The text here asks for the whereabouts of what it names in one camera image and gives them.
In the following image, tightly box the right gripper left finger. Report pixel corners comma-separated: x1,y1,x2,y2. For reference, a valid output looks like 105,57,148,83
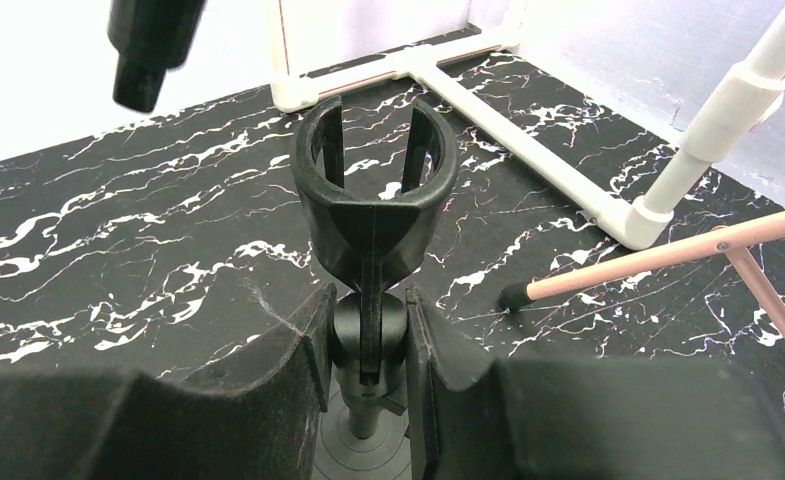
0,285,336,479

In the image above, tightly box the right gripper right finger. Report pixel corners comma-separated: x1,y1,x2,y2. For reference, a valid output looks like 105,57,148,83
406,287,785,479

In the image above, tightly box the black microphone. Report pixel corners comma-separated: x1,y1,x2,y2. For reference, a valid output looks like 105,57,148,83
107,0,206,113

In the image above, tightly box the white PVC pipe frame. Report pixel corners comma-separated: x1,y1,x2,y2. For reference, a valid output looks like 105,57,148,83
262,0,785,252

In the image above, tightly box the pink tripod music stand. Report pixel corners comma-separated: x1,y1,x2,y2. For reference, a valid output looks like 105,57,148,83
497,203,785,405

